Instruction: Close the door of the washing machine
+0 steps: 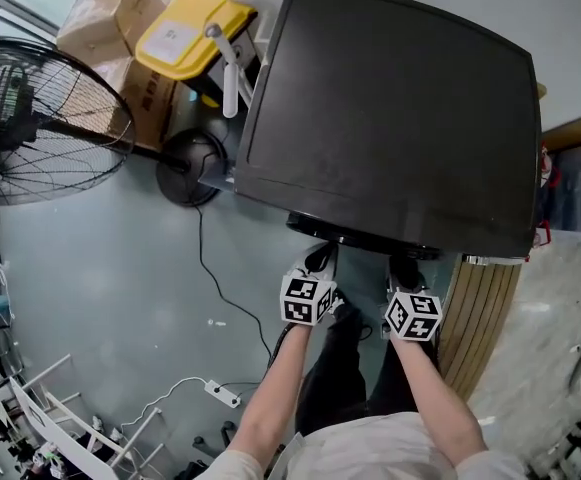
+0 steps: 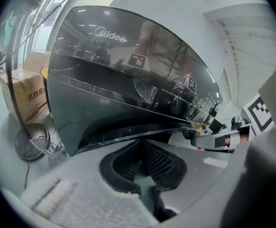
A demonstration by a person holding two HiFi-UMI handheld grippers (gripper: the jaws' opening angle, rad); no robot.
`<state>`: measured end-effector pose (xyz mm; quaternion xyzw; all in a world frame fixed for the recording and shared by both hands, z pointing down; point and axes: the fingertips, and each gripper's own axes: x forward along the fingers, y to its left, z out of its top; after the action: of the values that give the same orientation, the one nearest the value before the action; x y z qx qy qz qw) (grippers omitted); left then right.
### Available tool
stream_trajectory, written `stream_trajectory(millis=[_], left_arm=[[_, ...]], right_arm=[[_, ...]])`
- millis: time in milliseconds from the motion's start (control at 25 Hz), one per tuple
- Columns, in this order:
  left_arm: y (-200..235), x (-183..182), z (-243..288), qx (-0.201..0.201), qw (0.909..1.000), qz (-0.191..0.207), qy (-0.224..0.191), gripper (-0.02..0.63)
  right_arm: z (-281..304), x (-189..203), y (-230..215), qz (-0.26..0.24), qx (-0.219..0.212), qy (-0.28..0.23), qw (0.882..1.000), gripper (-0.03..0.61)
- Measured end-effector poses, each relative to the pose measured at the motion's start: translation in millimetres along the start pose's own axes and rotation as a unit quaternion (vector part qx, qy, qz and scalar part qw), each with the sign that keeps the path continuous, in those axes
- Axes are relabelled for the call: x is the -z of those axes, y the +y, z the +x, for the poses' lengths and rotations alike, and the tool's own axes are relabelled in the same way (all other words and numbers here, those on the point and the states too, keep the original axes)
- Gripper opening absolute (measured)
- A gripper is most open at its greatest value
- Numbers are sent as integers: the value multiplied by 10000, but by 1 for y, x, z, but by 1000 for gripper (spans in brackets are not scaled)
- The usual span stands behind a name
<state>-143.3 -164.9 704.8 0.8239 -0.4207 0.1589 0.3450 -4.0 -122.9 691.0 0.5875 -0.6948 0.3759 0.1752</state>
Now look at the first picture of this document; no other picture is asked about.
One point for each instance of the black washing machine door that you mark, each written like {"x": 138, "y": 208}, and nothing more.
{"x": 370, "y": 243}

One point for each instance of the person's black trousers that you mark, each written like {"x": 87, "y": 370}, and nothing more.
{"x": 335, "y": 378}

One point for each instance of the clear plastic sheet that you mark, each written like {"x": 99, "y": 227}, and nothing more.
{"x": 535, "y": 343}

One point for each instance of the white power strip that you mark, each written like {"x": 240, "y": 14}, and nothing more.
{"x": 222, "y": 394}

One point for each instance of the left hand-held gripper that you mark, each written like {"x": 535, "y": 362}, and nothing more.
{"x": 305, "y": 298}

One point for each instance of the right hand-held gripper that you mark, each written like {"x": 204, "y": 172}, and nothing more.
{"x": 412, "y": 315}

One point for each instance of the white water tap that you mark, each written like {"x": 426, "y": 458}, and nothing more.
{"x": 231, "y": 88}

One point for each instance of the person's black shoe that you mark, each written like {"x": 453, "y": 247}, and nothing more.
{"x": 341, "y": 308}

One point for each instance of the wooden slat platform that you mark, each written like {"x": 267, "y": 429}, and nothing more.
{"x": 475, "y": 318}

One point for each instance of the yellow lidded bin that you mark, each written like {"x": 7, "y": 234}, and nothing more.
{"x": 185, "y": 33}

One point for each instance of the person's left forearm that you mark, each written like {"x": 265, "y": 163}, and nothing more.
{"x": 270, "y": 398}

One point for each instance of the black pedestal fan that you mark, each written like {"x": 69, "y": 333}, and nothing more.
{"x": 190, "y": 168}

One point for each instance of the small brown cardboard box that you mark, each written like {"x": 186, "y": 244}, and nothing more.
{"x": 580, "y": 128}

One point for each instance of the white table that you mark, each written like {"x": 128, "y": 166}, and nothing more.
{"x": 55, "y": 428}

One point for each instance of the black washing machine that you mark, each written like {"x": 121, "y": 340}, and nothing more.
{"x": 395, "y": 118}

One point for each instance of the flat-topped brown cardboard box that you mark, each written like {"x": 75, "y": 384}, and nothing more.
{"x": 105, "y": 18}

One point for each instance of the person's white shirt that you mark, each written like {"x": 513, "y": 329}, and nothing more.
{"x": 370, "y": 448}

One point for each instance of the person's right forearm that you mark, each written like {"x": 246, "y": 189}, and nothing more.
{"x": 435, "y": 403}

